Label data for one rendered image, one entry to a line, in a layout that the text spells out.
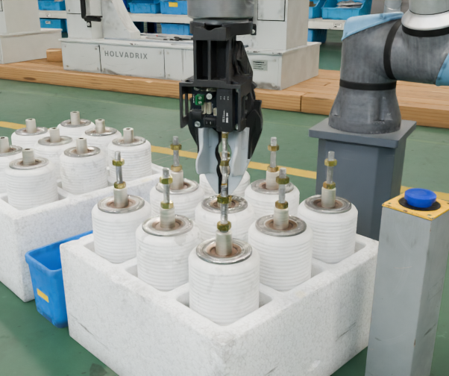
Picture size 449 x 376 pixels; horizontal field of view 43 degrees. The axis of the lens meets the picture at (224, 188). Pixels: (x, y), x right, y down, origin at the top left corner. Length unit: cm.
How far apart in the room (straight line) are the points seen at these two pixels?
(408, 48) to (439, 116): 148
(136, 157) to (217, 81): 65
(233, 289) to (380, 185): 55
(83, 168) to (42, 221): 14
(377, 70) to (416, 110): 143
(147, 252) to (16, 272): 41
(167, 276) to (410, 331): 34
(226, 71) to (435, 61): 55
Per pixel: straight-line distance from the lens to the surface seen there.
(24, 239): 113
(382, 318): 84
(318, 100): 270
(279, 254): 80
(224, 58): 64
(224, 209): 73
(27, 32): 416
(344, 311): 92
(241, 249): 76
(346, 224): 90
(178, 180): 98
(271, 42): 291
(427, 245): 76
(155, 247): 80
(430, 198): 77
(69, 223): 117
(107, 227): 90
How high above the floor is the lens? 59
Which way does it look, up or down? 20 degrees down
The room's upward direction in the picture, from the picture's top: straight up
